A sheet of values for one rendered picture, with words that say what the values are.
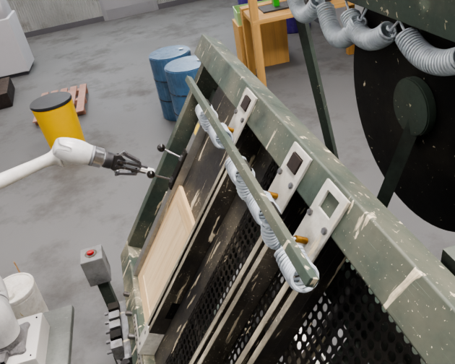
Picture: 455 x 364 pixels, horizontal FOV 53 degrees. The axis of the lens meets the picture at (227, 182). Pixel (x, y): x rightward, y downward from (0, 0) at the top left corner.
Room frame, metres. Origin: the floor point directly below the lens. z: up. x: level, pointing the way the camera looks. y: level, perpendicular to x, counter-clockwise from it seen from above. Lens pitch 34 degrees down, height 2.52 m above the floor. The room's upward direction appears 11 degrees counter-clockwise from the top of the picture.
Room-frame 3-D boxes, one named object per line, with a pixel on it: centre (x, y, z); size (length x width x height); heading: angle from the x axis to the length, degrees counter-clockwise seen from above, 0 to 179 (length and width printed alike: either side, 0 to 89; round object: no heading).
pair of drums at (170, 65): (5.32, 0.31, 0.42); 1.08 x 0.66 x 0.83; 7
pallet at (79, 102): (6.56, 2.21, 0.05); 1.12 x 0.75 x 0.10; 5
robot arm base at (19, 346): (1.46, 1.15, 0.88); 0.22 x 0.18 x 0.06; 8
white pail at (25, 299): (2.41, 1.61, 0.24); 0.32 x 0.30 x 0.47; 7
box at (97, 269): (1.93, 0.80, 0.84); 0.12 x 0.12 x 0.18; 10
